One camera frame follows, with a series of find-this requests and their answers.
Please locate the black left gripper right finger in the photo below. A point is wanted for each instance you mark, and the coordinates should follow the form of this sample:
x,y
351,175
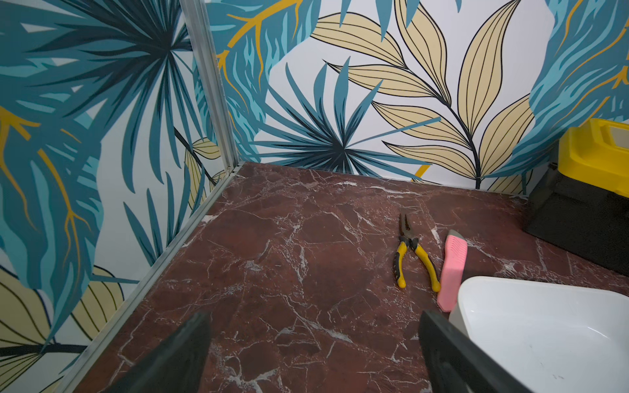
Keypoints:
x,y
456,364

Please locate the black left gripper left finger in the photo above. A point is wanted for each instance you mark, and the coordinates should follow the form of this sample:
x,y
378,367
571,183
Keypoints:
x,y
176,365

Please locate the white plastic storage box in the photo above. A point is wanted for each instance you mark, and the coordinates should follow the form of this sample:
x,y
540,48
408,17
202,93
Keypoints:
x,y
551,337

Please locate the pink utility knife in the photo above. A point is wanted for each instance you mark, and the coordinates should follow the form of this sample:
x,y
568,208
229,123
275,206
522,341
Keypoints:
x,y
455,256

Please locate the yellow black toolbox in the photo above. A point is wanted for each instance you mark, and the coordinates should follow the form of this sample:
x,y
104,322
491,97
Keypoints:
x,y
581,203

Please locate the yellow handled pliers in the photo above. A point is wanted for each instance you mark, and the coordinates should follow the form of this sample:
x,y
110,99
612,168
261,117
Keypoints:
x,y
409,243

